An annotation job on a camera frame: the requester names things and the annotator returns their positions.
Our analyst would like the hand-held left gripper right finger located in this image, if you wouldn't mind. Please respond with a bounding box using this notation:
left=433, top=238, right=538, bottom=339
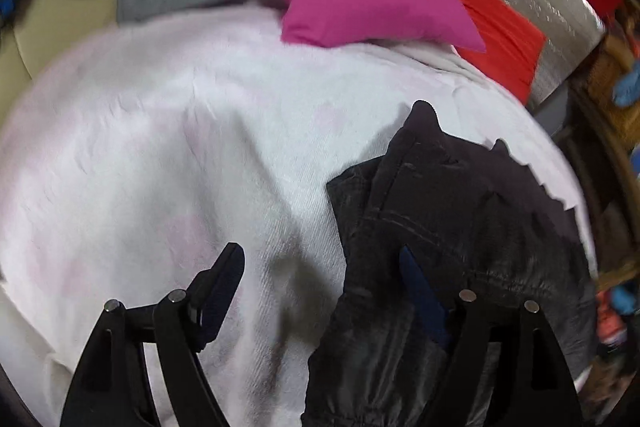
left=399, top=245, right=583, bottom=427

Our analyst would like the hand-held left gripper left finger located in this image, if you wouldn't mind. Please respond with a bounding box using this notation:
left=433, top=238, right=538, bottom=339
left=60, top=242, right=246, bottom=427

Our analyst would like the black puffer jacket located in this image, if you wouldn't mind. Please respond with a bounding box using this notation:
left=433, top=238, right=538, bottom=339
left=300, top=101, right=598, bottom=427

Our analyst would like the white blanket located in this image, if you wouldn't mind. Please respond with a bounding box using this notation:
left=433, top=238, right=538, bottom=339
left=0, top=4, right=598, bottom=427

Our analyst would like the red pillow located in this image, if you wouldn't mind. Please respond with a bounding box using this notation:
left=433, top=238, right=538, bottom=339
left=454, top=0, right=547, bottom=105

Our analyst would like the wicker basket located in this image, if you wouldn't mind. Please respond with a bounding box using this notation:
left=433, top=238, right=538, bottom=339
left=585, top=34, right=640, bottom=142

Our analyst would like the blue cloth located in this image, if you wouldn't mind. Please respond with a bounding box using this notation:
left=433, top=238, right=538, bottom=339
left=614, top=62, right=640, bottom=108

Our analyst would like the beige sofa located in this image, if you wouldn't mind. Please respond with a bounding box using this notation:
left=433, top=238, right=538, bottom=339
left=10, top=0, right=123, bottom=108

